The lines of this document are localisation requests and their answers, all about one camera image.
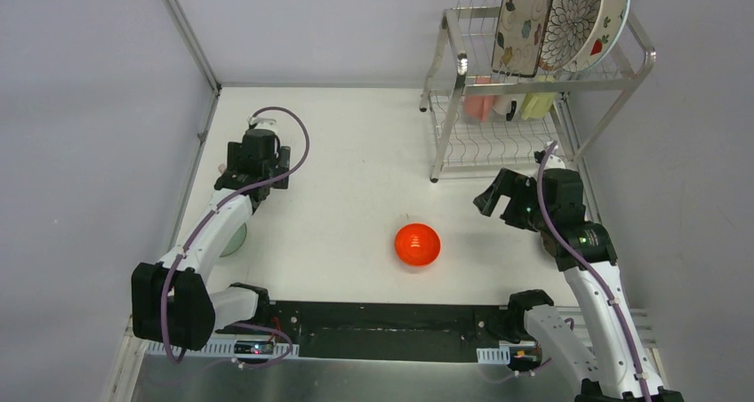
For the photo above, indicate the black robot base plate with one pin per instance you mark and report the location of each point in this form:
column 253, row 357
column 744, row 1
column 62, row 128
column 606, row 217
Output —
column 389, row 331

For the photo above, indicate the steel two-tier dish rack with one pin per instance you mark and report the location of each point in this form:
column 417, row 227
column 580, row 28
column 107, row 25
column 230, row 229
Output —
column 461, row 67

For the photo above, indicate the square floral plate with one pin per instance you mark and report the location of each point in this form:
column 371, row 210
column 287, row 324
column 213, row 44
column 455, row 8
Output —
column 518, row 37

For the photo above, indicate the white mug black handle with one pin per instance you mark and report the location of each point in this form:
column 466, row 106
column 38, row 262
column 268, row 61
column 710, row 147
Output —
column 507, row 107

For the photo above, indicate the mint green bowl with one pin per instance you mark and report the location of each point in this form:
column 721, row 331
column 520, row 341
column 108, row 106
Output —
column 236, row 241

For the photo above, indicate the brown petal pattern plate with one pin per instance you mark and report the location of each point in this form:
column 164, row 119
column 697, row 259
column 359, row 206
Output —
column 569, row 26

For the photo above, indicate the orange bowl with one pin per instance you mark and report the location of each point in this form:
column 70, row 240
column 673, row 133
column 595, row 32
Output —
column 417, row 245

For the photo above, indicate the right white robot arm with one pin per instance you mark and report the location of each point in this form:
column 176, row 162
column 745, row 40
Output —
column 613, row 366

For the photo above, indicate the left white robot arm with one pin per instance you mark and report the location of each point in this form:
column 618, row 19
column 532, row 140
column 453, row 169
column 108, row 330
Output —
column 170, row 298

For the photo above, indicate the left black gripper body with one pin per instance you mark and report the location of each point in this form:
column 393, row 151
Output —
column 252, row 175

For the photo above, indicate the watermelon pattern round plate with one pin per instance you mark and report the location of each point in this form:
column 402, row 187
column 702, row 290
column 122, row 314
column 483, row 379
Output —
column 605, row 20

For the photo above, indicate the pale yellow mug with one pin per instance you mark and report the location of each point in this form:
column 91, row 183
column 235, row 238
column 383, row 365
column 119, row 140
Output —
column 536, row 105

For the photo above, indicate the pink mug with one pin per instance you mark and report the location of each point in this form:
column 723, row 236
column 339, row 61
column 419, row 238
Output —
column 478, row 106

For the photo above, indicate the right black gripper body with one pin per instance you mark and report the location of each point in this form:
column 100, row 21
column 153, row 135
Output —
column 527, row 192

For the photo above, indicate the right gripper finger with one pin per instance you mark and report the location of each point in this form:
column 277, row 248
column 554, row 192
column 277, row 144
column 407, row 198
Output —
column 503, row 185
column 519, row 218

